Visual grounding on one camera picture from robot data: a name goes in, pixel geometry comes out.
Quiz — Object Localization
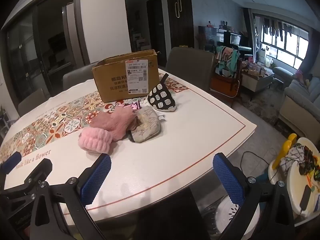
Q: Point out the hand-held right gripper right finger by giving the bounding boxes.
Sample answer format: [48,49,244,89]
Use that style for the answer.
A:
[213,152,295,240]

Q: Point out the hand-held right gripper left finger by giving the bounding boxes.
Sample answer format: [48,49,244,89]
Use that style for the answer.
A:
[29,153,112,240]

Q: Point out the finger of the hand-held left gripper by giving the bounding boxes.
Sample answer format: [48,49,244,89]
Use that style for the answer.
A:
[0,159,53,200]
[0,151,22,178]

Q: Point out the light pink fluffy headband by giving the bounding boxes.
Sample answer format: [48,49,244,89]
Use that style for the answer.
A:
[78,127,113,155]

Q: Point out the dusty pink fluffy cloth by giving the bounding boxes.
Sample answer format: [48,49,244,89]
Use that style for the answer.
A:
[89,105,137,140]

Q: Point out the beige grey oven mitt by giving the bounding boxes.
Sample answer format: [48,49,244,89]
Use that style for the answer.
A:
[126,106,167,143]

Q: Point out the brown cardboard box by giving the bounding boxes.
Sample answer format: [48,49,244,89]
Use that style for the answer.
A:
[92,49,160,103]

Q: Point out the black white patterned oven mitt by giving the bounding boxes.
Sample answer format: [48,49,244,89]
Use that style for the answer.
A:
[147,72,178,112]

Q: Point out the small cluttered rack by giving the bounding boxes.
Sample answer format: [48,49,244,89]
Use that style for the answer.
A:
[0,107,10,135]

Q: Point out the white perforated round object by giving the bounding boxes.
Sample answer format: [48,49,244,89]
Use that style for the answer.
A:
[215,195,260,238]

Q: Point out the grey upholstered dining chair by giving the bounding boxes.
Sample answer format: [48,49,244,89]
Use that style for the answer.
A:
[62,61,100,90]
[165,47,216,93]
[18,88,47,117]

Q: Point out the white yellow high chair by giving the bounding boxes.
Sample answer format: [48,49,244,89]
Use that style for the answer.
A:
[267,133,320,228]

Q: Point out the dark chair back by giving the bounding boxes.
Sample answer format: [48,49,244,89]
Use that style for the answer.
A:
[135,187,203,240]

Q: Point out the black handheld device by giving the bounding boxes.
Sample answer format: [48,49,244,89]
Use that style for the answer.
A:
[300,185,312,209]

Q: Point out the wooden chair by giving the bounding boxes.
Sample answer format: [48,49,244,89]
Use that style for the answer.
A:
[210,57,243,105]

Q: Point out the grey coffee table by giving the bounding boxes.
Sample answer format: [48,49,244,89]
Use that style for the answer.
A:
[241,65,274,90]

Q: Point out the grey sofa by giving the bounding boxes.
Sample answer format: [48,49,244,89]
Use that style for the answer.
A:
[279,70,320,130]

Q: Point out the grey ottoman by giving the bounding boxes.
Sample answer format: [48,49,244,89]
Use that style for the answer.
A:
[274,67,294,83]

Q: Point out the pile of colourful clothes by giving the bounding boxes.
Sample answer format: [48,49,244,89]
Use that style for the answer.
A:
[215,46,240,78]

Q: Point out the sliding glass doors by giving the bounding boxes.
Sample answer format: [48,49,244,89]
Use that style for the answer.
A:
[0,0,83,105]

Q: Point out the black piano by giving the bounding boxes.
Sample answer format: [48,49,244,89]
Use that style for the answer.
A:
[224,31,253,55]

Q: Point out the large window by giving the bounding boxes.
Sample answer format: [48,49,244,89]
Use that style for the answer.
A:
[252,15,310,68]

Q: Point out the dark display cabinet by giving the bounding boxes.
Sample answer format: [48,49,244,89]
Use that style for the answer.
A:
[199,25,225,53]

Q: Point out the white storage boxes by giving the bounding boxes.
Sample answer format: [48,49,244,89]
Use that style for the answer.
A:
[132,34,152,52]

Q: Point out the hanging laundry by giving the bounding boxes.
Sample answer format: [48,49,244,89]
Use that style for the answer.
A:
[261,17,300,40]

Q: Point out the dark wardrobe door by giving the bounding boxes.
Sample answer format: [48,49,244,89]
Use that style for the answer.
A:
[165,0,194,48]

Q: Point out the black cable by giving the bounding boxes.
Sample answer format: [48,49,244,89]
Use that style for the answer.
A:
[240,151,278,178]

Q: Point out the checked cloth with cables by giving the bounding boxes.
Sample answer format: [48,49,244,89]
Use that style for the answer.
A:
[280,144,320,178]

